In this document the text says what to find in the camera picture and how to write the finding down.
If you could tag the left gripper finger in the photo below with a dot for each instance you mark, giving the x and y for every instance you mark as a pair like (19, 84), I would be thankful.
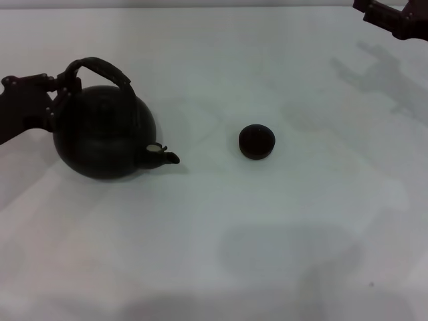
(67, 82)
(58, 107)

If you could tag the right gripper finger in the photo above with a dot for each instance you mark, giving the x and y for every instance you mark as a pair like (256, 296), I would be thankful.
(412, 8)
(366, 5)

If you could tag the small dark teacup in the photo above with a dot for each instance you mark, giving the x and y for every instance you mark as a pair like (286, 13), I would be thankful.
(257, 142)

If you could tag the black round teapot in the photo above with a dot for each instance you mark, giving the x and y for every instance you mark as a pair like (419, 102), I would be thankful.
(103, 140)

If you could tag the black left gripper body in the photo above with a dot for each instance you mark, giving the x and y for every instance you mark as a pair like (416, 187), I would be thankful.
(23, 103)

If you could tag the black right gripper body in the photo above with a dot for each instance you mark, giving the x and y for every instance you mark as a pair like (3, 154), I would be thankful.
(398, 23)

